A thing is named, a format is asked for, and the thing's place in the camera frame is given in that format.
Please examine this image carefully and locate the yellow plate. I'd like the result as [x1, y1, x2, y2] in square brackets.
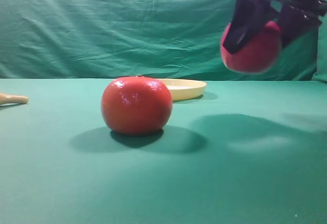
[159, 78, 207, 101]

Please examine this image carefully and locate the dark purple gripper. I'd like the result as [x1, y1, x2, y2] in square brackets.
[223, 0, 326, 54]

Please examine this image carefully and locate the red apple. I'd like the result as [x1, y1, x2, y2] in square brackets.
[220, 21, 282, 74]

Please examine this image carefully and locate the green backdrop cloth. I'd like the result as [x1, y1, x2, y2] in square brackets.
[1, 0, 326, 81]

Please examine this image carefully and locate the wooden handle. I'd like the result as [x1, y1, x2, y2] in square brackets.
[0, 93, 29, 105]

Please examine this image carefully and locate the orange tangerine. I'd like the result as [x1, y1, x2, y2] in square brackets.
[101, 76, 173, 136]

